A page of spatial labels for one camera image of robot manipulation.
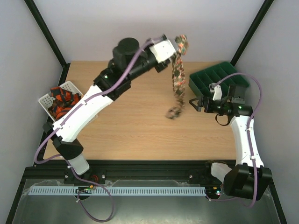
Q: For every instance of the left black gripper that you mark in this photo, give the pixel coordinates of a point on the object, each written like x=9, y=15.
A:
x=164, y=64

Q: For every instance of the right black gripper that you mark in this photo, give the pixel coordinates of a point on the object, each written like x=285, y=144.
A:
x=206, y=104

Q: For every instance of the floral patterned tie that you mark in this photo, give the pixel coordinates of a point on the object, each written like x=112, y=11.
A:
x=178, y=77

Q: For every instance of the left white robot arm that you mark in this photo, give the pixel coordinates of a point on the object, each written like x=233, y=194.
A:
x=130, y=60

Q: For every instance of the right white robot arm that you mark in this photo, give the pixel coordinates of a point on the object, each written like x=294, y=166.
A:
x=249, y=178

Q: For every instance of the green divided organizer tray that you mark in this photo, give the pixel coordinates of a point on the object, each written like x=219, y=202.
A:
x=199, y=81

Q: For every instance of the orange navy striped tie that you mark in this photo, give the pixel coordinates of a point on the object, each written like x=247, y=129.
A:
x=64, y=101

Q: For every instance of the white perforated plastic basket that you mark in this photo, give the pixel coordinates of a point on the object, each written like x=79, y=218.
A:
x=47, y=100

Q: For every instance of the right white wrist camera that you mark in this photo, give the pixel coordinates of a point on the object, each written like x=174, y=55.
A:
x=216, y=91

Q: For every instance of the right black frame post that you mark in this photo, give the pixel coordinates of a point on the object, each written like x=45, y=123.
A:
x=251, y=30

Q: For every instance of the black frame post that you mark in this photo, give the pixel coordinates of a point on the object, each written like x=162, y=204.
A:
x=251, y=30
x=45, y=31

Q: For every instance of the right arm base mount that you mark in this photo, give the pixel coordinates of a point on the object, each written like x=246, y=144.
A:
x=201, y=175

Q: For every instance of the white slotted cable duct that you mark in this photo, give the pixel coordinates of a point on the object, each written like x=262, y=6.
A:
x=116, y=191

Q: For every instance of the left black frame post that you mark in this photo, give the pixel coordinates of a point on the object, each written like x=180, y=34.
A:
x=45, y=31

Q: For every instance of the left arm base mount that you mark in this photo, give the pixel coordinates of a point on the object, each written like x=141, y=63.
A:
x=93, y=175

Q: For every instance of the black aluminium frame rail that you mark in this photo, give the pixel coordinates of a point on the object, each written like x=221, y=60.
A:
x=117, y=170

